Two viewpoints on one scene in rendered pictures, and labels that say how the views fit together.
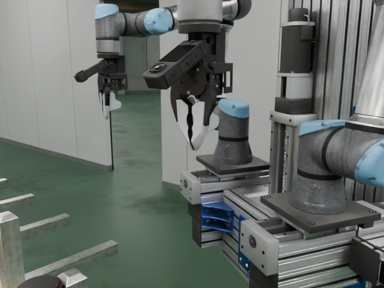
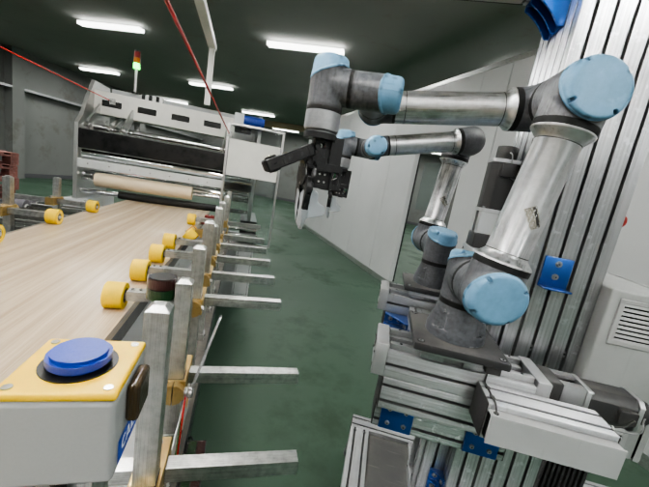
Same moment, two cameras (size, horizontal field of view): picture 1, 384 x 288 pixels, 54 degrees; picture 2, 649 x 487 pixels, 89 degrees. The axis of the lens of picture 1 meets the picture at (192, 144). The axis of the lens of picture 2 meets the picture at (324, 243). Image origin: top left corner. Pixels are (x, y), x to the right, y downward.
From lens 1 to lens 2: 0.44 m
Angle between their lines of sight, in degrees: 30
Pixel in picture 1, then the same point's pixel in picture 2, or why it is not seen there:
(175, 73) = (277, 161)
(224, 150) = (421, 271)
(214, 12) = (323, 123)
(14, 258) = (197, 274)
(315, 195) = (443, 320)
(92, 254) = (258, 300)
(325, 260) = (439, 388)
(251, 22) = not seen: hidden behind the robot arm
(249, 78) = not seen: hidden behind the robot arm
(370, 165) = (470, 295)
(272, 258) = (379, 358)
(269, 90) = not seen: hidden behind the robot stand
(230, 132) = (429, 255)
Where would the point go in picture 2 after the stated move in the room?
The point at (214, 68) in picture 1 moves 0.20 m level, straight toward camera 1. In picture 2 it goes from (317, 166) to (243, 149)
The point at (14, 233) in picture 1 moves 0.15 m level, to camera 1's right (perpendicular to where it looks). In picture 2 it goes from (201, 259) to (237, 273)
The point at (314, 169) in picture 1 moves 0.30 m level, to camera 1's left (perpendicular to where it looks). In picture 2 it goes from (447, 294) to (346, 262)
